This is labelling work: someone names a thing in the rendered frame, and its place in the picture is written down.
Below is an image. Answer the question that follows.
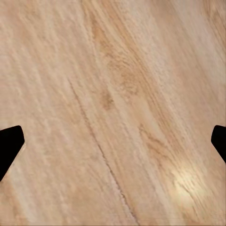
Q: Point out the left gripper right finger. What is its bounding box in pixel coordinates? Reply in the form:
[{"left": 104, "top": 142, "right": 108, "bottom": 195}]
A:
[{"left": 211, "top": 125, "right": 226, "bottom": 163}]

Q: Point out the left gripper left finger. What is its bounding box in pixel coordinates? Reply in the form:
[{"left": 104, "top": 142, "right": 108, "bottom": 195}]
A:
[{"left": 0, "top": 125, "right": 24, "bottom": 182}]

